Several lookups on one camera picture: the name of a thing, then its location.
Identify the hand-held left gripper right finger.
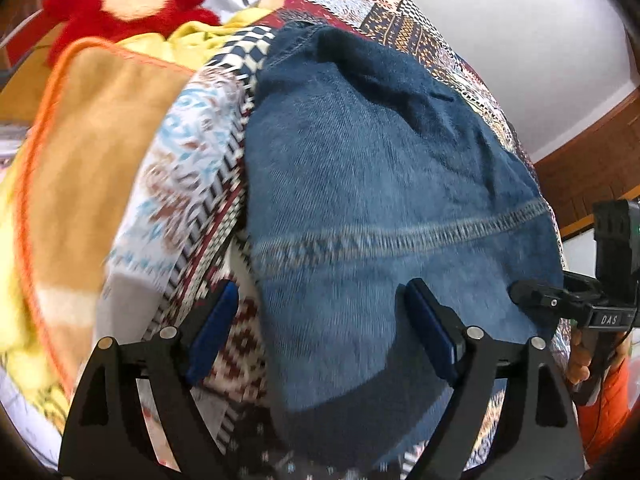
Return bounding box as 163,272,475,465
397,277,587,480

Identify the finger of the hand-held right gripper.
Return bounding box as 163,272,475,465
507,280,592,322

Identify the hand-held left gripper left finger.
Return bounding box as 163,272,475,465
57,280,241,480

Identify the blue denim jacket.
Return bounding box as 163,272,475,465
242,25,563,463

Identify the person's right forearm orange sleeve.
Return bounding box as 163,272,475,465
575,360,640,467

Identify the person's right hand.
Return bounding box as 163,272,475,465
564,327,629,386

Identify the brown wooden door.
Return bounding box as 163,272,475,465
531,80,640,241

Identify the patchwork printed blanket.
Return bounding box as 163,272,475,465
97,0,573,480

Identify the tan blanket with orange trim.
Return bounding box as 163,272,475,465
12,37,202,386

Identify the yellow blanket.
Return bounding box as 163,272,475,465
0,7,273,411

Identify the red plush toy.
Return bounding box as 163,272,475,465
42,0,222,67

